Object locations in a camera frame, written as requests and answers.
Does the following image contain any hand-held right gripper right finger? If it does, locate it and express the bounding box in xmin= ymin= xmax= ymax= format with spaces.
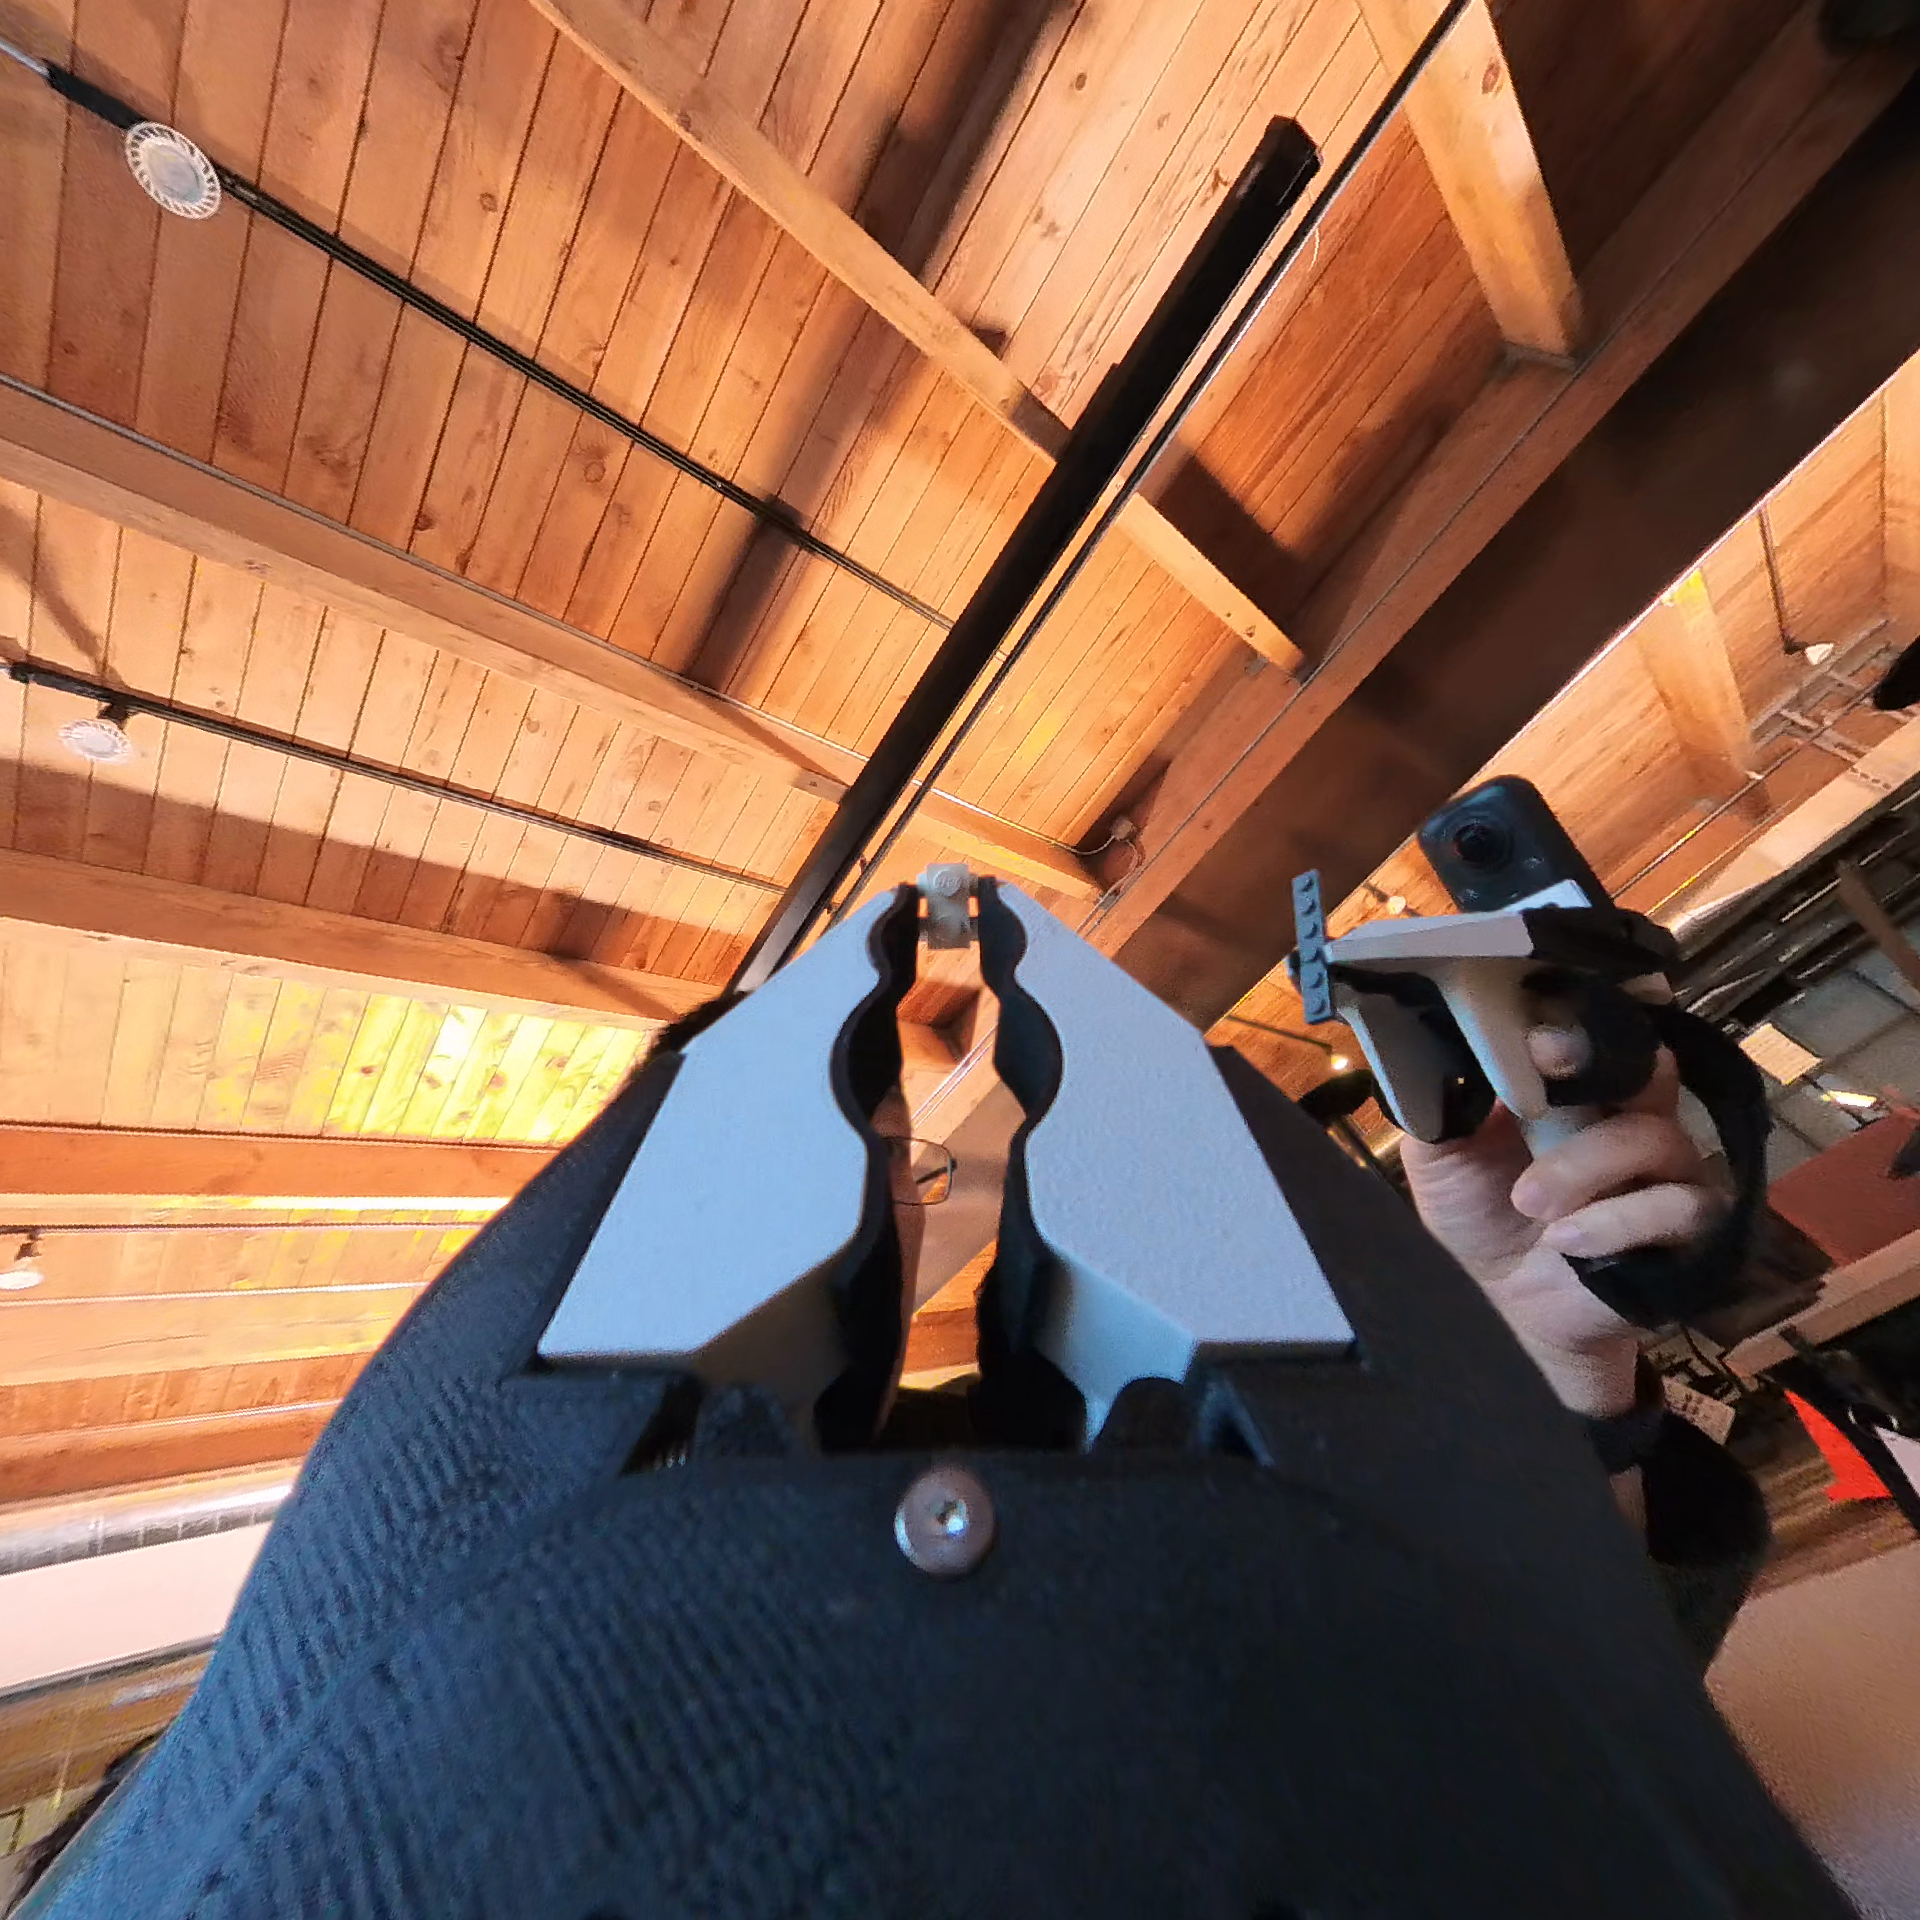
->
xmin=976 ymin=881 xmax=1361 ymax=1442

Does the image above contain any person's left hand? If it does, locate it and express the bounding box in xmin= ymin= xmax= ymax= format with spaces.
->
xmin=1399 ymin=1023 xmax=1730 ymax=1420

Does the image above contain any long black ceiling rail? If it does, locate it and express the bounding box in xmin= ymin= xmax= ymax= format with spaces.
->
xmin=728 ymin=117 xmax=1327 ymax=994

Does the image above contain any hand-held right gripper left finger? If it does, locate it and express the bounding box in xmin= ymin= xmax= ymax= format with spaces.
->
xmin=537 ymin=883 xmax=917 ymax=1420

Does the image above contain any orange traffic cone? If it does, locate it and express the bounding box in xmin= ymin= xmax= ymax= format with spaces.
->
xmin=1783 ymin=1387 xmax=1899 ymax=1505

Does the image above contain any silver ventilation duct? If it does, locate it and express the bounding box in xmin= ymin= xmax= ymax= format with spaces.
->
xmin=0 ymin=1474 xmax=299 ymax=1574

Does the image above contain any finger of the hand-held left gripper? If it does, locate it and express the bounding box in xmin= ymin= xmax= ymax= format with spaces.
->
xmin=1324 ymin=883 xmax=1595 ymax=971
xmin=1336 ymin=967 xmax=1501 ymax=1146

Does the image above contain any background work table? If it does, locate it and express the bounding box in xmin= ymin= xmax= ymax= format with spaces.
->
xmin=1725 ymin=1222 xmax=1920 ymax=1378

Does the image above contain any black ceiling light track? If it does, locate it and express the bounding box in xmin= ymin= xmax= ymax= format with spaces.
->
xmin=0 ymin=37 xmax=957 ymax=634
xmin=5 ymin=661 xmax=788 ymax=894

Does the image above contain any dark wrist band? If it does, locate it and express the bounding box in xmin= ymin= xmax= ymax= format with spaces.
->
xmin=1581 ymin=1365 xmax=1671 ymax=1479

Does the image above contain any grey studded toy brick plate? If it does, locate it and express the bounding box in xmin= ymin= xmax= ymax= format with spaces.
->
xmin=1288 ymin=870 xmax=1343 ymax=1028

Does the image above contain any person's left forearm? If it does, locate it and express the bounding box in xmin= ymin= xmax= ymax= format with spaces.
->
xmin=1634 ymin=1411 xmax=1777 ymax=1666

